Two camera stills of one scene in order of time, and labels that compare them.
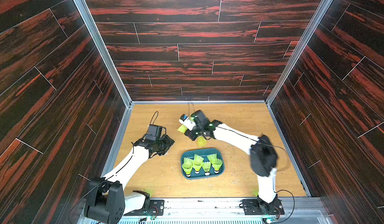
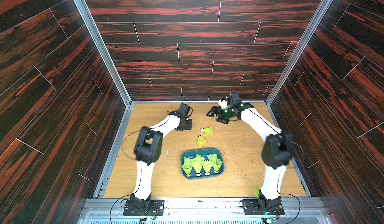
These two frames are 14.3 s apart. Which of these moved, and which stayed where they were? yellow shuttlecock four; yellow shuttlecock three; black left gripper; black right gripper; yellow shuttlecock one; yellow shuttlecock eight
Moved: black left gripper; black right gripper
Stayed: yellow shuttlecock eight; yellow shuttlecock one; yellow shuttlecock three; yellow shuttlecock four
